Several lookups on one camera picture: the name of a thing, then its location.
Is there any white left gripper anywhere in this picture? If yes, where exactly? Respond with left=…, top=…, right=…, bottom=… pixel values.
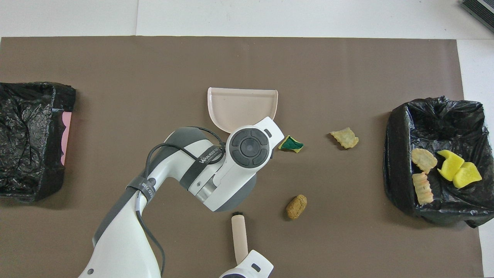
left=253, top=116, right=285, bottom=149

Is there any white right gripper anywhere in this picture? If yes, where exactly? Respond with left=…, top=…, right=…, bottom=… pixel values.
left=240, top=250, right=274, bottom=278

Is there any green and yellow sponge piece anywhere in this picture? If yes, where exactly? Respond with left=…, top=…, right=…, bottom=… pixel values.
left=278, top=135, right=305, bottom=154

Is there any beige brush with black bristles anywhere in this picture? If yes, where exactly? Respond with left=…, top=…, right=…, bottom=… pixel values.
left=231, top=211, right=248, bottom=263

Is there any beige plastic dustpan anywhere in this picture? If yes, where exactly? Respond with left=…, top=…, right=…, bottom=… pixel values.
left=207, top=87, right=279, bottom=134

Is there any notched yellow sponge piece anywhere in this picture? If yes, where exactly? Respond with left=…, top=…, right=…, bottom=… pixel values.
left=436, top=149, right=465, bottom=181

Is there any black bag lined trash bin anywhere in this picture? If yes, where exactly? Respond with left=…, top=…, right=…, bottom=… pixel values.
left=383, top=96, right=494, bottom=228

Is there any pink plastic bin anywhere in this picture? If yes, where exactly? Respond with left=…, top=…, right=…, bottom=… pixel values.
left=61, top=110, right=72, bottom=166

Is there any left black bag bin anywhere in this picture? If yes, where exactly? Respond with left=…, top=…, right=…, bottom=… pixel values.
left=0, top=81, right=76, bottom=203

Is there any brown sponge lump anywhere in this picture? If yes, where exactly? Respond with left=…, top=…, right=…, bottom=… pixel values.
left=286, top=194, right=308, bottom=220

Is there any brown paper table mat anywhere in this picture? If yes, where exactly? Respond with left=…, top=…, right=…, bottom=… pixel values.
left=0, top=36, right=485, bottom=278

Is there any dark grey ribbed device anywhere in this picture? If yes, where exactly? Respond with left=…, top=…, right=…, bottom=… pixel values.
left=461, top=0, right=494, bottom=33

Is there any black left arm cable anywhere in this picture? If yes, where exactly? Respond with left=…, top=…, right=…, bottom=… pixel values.
left=135, top=127, right=226, bottom=278

